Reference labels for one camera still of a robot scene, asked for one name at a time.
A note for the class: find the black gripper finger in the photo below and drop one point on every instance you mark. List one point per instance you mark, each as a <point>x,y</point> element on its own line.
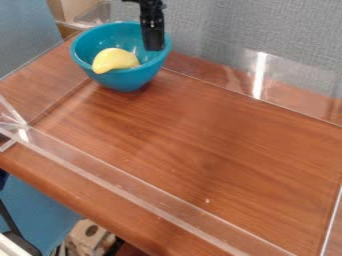
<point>152,24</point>

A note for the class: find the cardboard box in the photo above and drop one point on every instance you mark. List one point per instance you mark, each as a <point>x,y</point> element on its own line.
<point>76,15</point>

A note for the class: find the blue bowl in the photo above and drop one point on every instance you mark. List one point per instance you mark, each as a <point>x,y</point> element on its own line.
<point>120,35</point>

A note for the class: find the wooden block with hole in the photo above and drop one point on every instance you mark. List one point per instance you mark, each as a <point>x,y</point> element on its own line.
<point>88,239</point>

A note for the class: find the yellow toy banana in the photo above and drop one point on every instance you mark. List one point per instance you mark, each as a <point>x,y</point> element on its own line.
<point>112,59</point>

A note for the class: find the clear acrylic barrier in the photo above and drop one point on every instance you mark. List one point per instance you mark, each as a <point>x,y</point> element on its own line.
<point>216,162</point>

